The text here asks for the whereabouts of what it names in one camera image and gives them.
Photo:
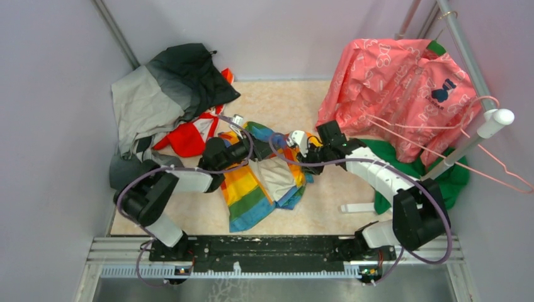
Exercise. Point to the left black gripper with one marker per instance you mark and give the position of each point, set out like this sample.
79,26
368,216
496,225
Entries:
262,149

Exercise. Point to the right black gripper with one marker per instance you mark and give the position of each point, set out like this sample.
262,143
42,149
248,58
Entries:
313,168

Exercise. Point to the rainbow striped jacket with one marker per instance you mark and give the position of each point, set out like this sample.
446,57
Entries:
255,190

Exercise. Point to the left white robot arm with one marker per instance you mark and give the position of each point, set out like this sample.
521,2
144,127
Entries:
143,199

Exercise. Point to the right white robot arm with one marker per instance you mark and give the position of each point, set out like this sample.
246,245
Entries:
418,210

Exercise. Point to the grey black jacket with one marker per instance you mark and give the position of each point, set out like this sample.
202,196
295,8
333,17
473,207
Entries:
142,111

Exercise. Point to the pink patterned jacket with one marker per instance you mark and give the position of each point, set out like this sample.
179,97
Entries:
358,83

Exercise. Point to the red white garment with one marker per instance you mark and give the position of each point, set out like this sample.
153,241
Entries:
189,138

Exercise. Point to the green garment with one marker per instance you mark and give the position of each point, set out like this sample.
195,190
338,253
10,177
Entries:
417,166

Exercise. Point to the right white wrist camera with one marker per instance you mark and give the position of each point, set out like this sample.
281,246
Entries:
298,138

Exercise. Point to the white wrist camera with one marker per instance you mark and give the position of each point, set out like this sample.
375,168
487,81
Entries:
298,138
237,123

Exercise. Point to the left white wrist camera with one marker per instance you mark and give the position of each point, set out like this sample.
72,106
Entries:
237,123

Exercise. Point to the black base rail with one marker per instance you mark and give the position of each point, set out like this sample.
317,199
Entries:
265,254

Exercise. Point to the pink wire hanger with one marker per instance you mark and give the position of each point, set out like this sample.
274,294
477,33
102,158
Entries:
494,121

